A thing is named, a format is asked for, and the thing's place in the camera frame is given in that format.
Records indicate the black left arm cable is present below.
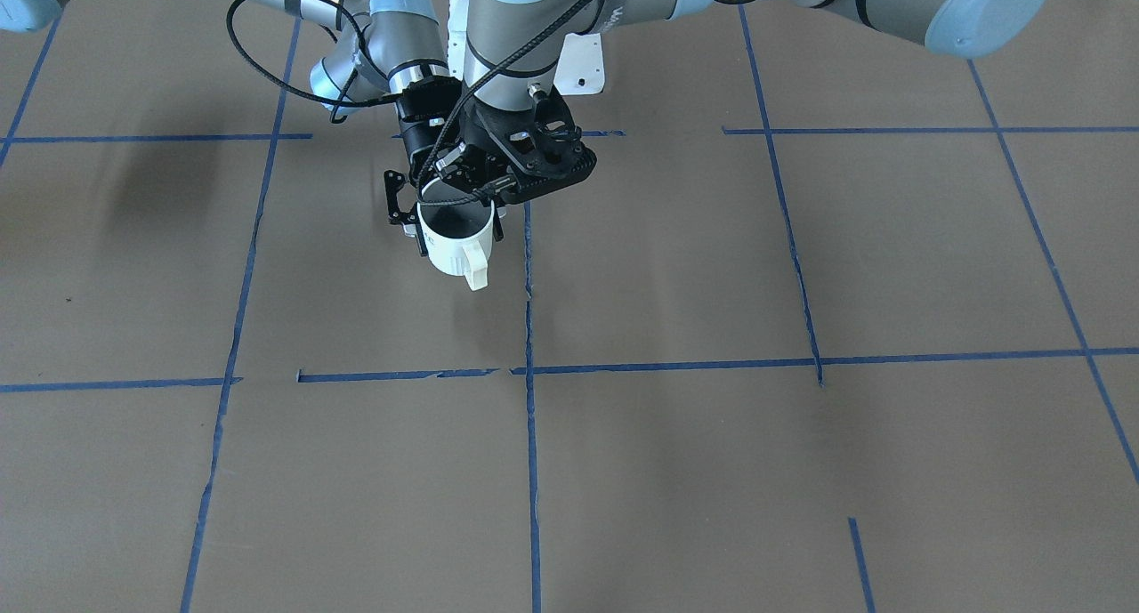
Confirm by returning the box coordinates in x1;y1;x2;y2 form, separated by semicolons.
418;0;624;206

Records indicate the brown paper table cover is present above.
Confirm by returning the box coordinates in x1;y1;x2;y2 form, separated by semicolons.
3;0;1138;612

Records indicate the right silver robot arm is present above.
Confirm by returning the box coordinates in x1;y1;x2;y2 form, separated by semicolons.
226;0;461;232

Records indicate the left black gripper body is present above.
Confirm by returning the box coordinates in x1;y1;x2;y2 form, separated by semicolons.
434;93;597;205

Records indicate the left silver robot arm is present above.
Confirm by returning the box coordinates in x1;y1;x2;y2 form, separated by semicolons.
416;0;1046;205

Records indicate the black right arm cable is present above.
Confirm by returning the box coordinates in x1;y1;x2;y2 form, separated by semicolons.
226;0;401;125

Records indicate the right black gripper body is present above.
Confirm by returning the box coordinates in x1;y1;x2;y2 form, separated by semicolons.
396;77;461;182

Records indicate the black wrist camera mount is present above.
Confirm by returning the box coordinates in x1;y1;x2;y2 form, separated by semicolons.
390;77;462;136

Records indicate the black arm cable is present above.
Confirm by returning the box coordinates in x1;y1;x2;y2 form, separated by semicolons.
418;0;624;206
226;0;401;125

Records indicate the white ribbed HOME mug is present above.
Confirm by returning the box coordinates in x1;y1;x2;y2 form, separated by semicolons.
416;178;497;291

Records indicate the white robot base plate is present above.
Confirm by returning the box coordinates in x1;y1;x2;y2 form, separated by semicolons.
446;0;606;95

